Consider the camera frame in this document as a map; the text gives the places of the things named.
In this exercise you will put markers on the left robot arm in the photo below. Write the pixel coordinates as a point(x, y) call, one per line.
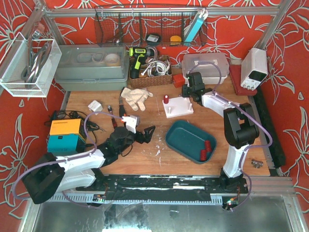
point(52, 174)

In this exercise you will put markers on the clear acrylic box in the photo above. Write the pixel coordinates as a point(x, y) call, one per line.
point(30, 68)

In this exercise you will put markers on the orange black handled screwdriver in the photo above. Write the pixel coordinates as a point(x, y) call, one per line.
point(122, 111)

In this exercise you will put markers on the orange power cube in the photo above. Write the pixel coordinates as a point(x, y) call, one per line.
point(178, 80)

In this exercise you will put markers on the white power supply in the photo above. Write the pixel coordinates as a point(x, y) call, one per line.
point(253, 69)

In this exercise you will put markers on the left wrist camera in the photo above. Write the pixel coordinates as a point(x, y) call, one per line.
point(131, 122)

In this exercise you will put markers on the red handled small ratchet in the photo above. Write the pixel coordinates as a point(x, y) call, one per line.
point(110, 110)

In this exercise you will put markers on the black cable duct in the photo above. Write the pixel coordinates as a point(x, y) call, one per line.
point(276, 151)

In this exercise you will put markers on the red mat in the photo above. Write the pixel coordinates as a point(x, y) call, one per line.
point(235, 75)

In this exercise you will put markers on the orange teal device box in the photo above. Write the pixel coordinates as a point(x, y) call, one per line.
point(67, 137)

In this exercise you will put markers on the metal fitting on table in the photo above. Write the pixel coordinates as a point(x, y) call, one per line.
point(256, 163)

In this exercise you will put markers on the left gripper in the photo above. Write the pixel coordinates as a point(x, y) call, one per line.
point(139, 137)

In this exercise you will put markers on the woven basket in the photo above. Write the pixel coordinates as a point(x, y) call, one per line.
point(148, 81)

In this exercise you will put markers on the black wire basket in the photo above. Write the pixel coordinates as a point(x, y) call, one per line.
point(131, 23)

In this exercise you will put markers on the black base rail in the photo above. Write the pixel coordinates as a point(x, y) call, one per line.
point(163, 188)

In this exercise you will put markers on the white four-peg base plate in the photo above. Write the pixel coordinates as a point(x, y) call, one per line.
point(178, 106)

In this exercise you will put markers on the red spring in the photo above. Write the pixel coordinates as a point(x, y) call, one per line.
point(208, 147)
point(203, 155)
point(166, 99)

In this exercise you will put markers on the teal plastic tray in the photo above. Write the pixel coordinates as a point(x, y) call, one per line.
point(188, 141)

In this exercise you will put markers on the green yellow cordless drill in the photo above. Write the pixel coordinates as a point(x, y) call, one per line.
point(140, 55)

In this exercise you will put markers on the yellow tape measure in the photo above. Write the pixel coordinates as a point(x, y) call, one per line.
point(175, 40)

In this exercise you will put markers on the white work glove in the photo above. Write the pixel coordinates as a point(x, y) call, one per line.
point(136, 97)

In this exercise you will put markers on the small white adapter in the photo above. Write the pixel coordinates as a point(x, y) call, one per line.
point(95, 106)

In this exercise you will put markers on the grey storage box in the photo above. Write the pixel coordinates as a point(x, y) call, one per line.
point(89, 67)

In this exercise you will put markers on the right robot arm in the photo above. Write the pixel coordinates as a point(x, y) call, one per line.
point(239, 128)

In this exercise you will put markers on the white plastic toolbox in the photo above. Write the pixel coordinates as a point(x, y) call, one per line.
point(209, 73)

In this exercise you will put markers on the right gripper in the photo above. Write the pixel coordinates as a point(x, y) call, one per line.
point(186, 90)

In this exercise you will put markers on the blue white tool case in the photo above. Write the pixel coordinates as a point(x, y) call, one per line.
point(192, 29)

